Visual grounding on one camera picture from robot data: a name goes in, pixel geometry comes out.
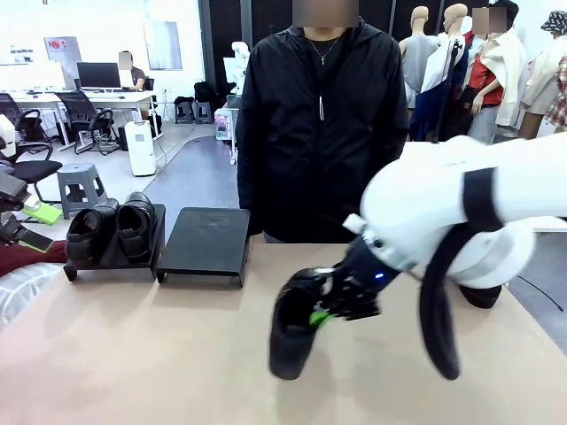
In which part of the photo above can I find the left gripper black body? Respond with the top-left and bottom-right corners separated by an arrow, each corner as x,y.
0,171 -> 32,244

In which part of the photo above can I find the black metal shoe stand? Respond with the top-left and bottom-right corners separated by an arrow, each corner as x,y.
64,203 -> 167,284
155,206 -> 252,289

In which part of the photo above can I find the black cantilever office chair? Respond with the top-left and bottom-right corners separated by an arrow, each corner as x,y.
0,126 -> 63,205

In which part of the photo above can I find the white plastic bag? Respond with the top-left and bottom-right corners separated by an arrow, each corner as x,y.
0,261 -> 66,333

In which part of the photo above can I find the grey panel with red sign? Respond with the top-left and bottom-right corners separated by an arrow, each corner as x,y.
43,36 -> 83,63

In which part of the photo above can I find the clear storage box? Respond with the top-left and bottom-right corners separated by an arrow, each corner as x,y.
214,108 -> 237,142

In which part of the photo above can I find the mannequin in cream jacket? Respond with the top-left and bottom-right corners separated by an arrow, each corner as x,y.
480,0 -> 528,143

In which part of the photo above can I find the black computer monitor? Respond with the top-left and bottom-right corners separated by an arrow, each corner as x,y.
76,61 -> 122,90

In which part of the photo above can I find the black velcro strap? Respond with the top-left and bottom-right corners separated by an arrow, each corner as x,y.
462,169 -> 504,231

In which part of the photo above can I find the person in black jacket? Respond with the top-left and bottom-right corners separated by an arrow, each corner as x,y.
236,17 -> 411,243

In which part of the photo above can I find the white office desk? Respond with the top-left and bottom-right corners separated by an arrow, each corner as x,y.
0,89 -> 157,147

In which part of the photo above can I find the silver cross necklace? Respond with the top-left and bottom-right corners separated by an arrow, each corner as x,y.
308,37 -> 345,66

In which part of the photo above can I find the thin black cable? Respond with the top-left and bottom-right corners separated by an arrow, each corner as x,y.
516,274 -> 563,311

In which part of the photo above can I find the mannequin with bucket hat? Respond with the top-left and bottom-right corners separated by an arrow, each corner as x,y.
517,11 -> 567,141

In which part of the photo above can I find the black shoe with grey insole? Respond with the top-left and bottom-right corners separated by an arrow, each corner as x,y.
65,197 -> 120,266

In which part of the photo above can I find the grey wall poster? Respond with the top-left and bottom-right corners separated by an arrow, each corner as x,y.
144,20 -> 183,71

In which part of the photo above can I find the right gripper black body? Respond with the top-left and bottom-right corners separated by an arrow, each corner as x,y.
309,241 -> 402,321

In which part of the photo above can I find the red plaid shirt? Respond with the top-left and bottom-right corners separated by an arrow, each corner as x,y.
544,52 -> 567,129

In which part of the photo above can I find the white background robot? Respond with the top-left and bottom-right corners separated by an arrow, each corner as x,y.
223,41 -> 252,97

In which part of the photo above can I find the white air purifier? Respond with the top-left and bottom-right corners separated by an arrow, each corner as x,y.
124,120 -> 157,177

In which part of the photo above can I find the black leather shoe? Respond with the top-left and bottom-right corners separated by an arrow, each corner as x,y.
458,282 -> 503,310
115,190 -> 157,263
268,267 -> 351,381

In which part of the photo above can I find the grey plastic stool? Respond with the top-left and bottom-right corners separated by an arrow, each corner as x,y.
56,162 -> 110,220

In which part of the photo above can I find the black backpack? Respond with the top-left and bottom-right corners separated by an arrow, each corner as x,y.
193,81 -> 221,104

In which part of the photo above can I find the mannequin in grey tank top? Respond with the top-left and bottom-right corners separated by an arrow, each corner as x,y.
398,4 -> 439,112

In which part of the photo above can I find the small dark stool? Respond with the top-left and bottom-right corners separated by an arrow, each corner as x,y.
174,101 -> 196,125
194,100 -> 214,125

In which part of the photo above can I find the seated person in brown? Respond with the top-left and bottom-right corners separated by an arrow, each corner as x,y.
118,50 -> 148,92

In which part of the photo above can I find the mannequin with white navy jacket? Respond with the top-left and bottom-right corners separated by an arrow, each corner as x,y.
409,3 -> 470,143

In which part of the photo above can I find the dark red cloth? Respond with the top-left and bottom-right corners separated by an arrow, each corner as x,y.
0,241 -> 67,278

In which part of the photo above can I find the person's right forearm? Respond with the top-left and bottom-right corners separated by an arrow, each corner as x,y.
237,141 -> 267,236

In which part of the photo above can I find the mannequin in red top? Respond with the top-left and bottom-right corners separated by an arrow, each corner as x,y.
460,12 -> 506,145

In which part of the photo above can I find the black mesh office chair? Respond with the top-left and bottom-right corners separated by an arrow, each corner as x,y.
0,92 -> 21,117
17,108 -> 54,154
55,91 -> 120,156

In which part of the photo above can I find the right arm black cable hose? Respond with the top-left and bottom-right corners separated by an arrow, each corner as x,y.
419,219 -> 462,382

